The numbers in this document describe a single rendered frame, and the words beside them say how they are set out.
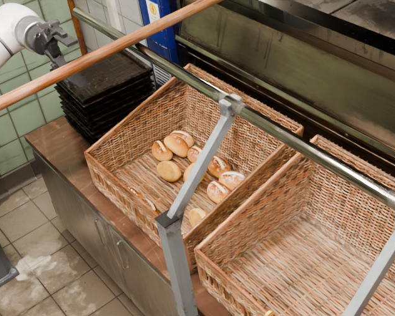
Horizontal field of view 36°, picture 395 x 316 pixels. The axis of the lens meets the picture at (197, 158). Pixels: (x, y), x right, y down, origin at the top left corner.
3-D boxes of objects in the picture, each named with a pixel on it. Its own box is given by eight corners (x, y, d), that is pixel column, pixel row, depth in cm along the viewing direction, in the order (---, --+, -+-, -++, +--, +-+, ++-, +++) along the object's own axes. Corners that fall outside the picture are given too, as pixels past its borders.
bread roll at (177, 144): (185, 157, 215) (195, 145, 214) (182, 160, 209) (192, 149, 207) (163, 139, 215) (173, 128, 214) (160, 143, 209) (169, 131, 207)
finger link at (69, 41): (64, 33, 150) (64, 31, 150) (78, 42, 146) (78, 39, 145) (54, 38, 149) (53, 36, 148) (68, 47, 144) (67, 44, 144)
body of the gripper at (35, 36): (47, 18, 162) (63, 29, 156) (56, 46, 167) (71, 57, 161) (22, 29, 159) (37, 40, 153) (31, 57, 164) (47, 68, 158)
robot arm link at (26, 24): (49, 39, 171) (59, 46, 168) (20, 52, 168) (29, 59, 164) (39, 10, 166) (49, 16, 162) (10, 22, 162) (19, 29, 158)
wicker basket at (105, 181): (199, 123, 229) (190, 59, 211) (308, 194, 192) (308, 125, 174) (91, 185, 209) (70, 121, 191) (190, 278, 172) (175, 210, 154)
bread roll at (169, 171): (158, 155, 204) (169, 157, 208) (152, 173, 205) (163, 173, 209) (179, 167, 198) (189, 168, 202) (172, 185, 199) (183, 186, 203)
